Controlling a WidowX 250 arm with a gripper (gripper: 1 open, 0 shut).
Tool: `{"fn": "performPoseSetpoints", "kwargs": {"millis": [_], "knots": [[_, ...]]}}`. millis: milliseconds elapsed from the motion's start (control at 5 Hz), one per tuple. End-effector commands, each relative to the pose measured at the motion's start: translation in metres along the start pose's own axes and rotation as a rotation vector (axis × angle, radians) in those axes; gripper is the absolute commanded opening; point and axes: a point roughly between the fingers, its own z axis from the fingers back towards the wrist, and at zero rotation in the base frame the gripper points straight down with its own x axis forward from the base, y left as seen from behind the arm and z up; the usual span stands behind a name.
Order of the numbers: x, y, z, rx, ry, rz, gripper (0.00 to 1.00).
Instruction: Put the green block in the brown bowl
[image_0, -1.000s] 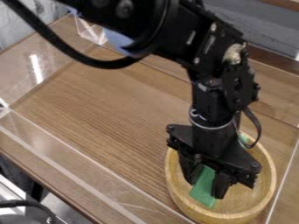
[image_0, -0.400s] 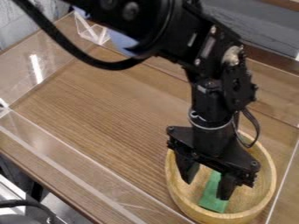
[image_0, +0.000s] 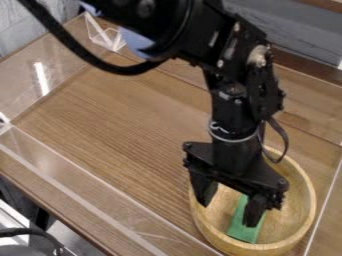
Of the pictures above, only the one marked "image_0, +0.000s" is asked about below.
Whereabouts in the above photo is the brown wooden bowl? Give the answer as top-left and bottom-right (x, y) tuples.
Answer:
(188, 156), (317, 256)

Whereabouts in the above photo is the clear acrylic corner bracket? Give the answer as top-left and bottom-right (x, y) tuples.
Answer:
(84, 13), (126, 52)

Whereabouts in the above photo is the black metal table bracket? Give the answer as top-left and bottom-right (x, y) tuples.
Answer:
(26, 221), (79, 256)

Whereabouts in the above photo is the green rectangular block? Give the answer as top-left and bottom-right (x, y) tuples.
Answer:
(226, 195), (266, 244)

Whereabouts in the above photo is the black cable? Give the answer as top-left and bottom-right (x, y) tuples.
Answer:
(0, 227), (66, 256)

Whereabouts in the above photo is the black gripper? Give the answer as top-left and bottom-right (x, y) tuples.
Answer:
(183, 139), (290, 228)

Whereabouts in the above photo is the clear acrylic tray wall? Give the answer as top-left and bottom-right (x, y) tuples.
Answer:
(0, 9), (342, 256)

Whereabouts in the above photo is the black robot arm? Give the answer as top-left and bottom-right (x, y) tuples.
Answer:
(17, 0), (290, 227)

